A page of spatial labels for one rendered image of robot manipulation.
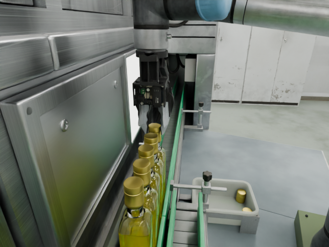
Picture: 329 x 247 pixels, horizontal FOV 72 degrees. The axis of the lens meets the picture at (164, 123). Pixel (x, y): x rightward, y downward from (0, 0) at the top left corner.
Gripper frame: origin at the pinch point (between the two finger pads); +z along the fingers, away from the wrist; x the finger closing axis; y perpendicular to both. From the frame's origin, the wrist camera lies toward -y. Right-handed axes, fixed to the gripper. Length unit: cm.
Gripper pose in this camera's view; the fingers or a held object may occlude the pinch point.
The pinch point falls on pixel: (154, 128)
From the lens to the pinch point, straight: 59.7
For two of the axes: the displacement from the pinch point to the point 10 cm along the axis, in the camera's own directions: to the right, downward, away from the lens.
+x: 9.9, 0.5, -1.0
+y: -1.1, 4.1, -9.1
